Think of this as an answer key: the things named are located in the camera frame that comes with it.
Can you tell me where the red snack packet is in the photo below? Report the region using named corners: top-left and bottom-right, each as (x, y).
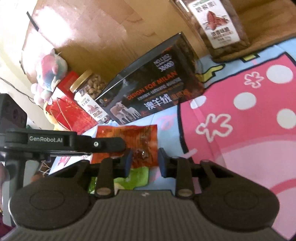
top-left (96, 125), bottom-right (158, 168)

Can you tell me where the person's left hand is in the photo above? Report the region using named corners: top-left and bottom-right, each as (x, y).
top-left (0, 162), bottom-right (45, 186)

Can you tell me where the green snack bag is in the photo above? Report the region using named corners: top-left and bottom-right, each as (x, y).
top-left (87, 166), bottom-right (150, 194)

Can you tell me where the yellow duck plush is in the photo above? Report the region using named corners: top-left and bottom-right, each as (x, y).
top-left (44, 109), bottom-right (67, 131)

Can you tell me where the red gift bag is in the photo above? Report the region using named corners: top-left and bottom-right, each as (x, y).
top-left (44, 71), bottom-right (97, 135)

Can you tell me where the cartoon pig bed sheet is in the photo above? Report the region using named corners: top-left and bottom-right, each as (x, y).
top-left (48, 38), bottom-right (296, 240)

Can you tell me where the pink blue plush toy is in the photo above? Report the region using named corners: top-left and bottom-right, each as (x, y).
top-left (31, 49), bottom-right (68, 106)

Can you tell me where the cashew jar gold lid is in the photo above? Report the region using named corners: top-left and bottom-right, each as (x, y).
top-left (70, 70), bottom-right (110, 125)

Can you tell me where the black wool product box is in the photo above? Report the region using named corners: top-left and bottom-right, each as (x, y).
top-left (95, 33), bottom-right (204, 125)

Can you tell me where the wooden headboard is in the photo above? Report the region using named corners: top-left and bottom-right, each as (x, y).
top-left (21, 1), bottom-right (208, 82)

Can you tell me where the pecan jar gold lid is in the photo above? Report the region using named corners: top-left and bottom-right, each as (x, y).
top-left (173, 0), bottom-right (250, 59)

